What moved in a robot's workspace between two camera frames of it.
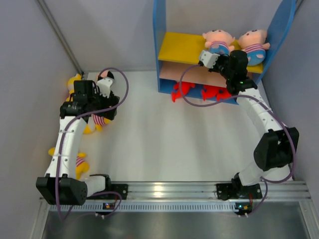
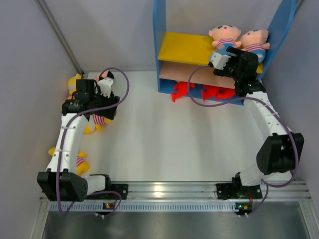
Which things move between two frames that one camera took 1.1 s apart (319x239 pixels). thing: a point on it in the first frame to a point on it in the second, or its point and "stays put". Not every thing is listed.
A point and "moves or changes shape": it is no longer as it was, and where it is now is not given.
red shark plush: (209, 91) stays put
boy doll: (254, 43) stays put
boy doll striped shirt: (219, 47) moves or changes shape
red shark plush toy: (186, 86) stays put
